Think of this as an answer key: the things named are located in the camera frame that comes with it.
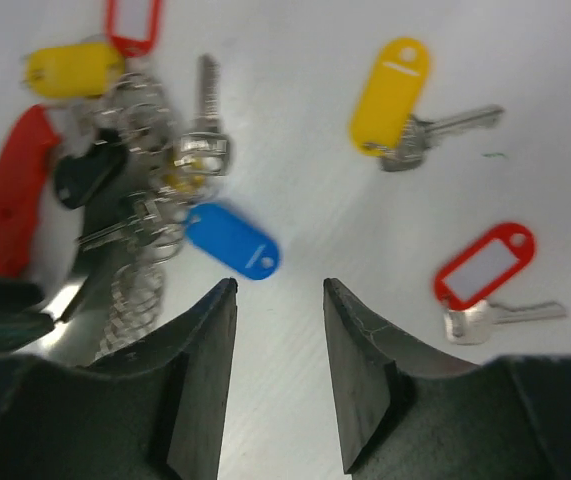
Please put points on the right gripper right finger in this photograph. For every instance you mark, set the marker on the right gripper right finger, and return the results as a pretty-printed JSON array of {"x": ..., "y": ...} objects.
[{"x": 373, "y": 365}]

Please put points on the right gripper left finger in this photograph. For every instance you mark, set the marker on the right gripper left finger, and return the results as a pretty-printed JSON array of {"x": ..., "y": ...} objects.
[{"x": 170, "y": 392}]

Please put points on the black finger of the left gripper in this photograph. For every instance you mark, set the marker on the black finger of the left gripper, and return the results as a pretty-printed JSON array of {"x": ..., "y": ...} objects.
[{"x": 21, "y": 319}]

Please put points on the key with red tag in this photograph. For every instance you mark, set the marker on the key with red tag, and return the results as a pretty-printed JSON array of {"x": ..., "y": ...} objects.
[{"x": 464, "y": 285}]

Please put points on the red carabiner keyring with keys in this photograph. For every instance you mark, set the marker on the red carabiner keyring with keys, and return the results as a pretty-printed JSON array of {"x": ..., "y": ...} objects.
[{"x": 100, "y": 187}]

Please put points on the key with yellow tag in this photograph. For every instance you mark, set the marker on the key with yellow tag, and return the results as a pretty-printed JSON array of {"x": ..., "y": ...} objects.
[{"x": 383, "y": 124}]

